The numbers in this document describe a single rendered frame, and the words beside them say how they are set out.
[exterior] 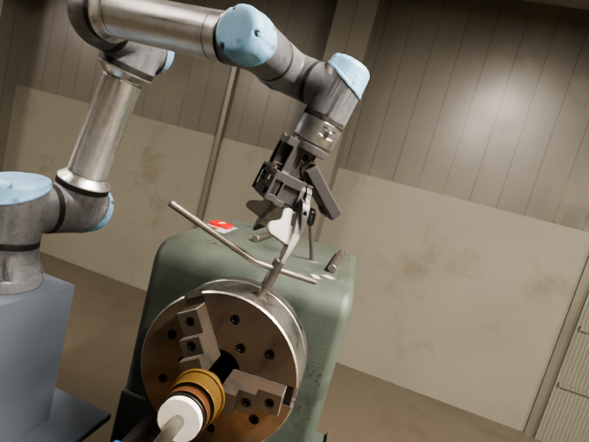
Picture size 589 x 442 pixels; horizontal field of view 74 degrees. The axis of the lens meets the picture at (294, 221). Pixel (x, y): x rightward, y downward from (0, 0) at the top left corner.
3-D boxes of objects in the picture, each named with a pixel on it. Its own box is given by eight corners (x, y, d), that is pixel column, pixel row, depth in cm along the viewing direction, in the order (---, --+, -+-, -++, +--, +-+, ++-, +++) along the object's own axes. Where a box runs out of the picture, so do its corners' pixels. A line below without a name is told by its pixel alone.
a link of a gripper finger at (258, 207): (234, 210, 78) (259, 184, 72) (259, 219, 81) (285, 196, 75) (233, 222, 76) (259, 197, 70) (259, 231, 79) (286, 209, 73)
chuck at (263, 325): (140, 373, 87) (202, 253, 82) (261, 451, 83) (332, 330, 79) (115, 394, 78) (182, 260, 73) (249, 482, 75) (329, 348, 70)
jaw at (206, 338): (206, 352, 77) (188, 295, 77) (229, 347, 76) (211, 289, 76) (180, 380, 66) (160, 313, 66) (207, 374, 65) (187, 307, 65)
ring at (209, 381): (187, 353, 69) (160, 379, 60) (236, 370, 67) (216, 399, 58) (175, 401, 70) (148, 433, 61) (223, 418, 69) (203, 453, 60)
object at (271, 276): (256, 307, 78) (283, 258, 76) (259, 313, 76) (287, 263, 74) (247, 304, 77) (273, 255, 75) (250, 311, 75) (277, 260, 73)
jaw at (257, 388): (239, 358, 76) (297, 377, 74) (233, 381, 77) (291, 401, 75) (219, 387, 65) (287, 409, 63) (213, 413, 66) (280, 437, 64)
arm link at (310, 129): (328, 129, 73) (351, 137, 66) (316, 151, 73) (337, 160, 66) (296, 110, 69) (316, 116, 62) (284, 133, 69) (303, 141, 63)
